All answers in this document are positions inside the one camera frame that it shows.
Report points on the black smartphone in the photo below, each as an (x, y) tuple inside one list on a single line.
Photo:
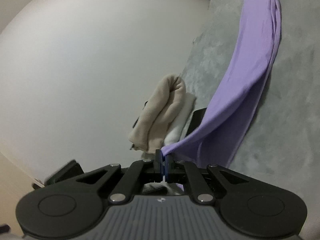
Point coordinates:
[(197, 120)]

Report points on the purple pants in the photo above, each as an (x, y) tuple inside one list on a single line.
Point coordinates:
[(245, 67)]

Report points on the white cloth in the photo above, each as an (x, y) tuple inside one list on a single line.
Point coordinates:
[(183, 115)]

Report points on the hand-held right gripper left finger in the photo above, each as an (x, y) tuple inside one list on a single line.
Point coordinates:
[(158, 165)]

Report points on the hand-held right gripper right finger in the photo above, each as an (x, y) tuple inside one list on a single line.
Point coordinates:
[(168, 166)]

